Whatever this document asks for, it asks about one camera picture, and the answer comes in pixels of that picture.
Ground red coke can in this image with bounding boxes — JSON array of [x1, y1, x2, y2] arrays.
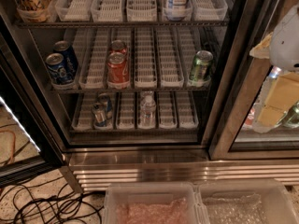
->
[[107, 52, 129, 84], [109, 40, 128, 55]]

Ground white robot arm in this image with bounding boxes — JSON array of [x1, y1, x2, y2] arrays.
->
[[249, 4, 299, 133]]

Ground closed glass fridge door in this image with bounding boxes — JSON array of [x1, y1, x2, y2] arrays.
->
[[202, 0, 299, 161]]

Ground red can behind glass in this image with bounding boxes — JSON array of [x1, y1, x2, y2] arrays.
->
[[243, 107, 255, 129]]

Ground green soda can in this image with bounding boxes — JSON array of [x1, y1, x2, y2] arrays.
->
[[189, 50, 213, 82]]

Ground stainless steel fridge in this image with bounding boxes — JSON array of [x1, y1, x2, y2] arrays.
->
[[0, 0, 299, 192]]

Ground rear silver blue can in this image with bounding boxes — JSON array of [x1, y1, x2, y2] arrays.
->
[[98, 93, 112, 119]]

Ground rear blue pepsi can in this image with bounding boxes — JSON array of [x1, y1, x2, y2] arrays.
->
[[53, 40, 78, 77]]

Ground blue pepsi can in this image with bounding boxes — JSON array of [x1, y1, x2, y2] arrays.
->
[[53, 40, 78, 77], [46, 53, 73, 85]]

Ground front blue pepsi can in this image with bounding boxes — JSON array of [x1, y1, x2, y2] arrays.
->
[[46, 53, 73, 85]]

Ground open fridge door left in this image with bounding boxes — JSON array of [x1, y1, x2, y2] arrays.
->
[[0, 36, 63, 188]]

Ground right clear plastic bin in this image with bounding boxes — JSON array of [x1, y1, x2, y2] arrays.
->
[[199, 179, 299, 224]]

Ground clear plastic bin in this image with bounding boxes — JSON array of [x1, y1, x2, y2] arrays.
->
[[199, 179, 299, 224], [103, 182, 210, 224]]

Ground clear water bottle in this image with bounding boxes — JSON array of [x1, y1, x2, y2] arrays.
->
[[140, 91, 156, 129]]

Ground left clear plastic bin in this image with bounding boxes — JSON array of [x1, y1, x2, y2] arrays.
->
[[103, 182, 210, 224]]

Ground black floor cables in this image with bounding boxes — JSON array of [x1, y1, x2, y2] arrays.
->
[[0, 175, 104, 224]]

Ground orange cable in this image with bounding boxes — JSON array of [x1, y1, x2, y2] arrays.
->
[[0, 128, 17, 166]]

